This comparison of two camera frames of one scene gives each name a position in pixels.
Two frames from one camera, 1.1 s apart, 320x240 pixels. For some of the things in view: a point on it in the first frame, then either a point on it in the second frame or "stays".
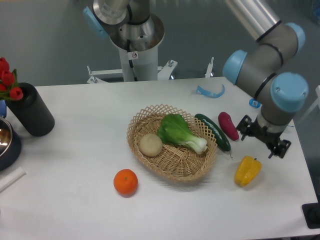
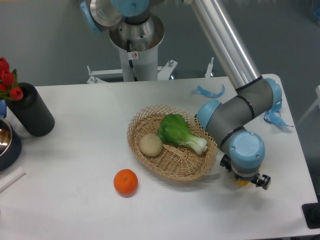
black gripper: x=279 y=148 → x=263 y=180
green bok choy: x=174 y=129 stays
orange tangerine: x=126 y=182 stays
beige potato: x=151 y=145 stays
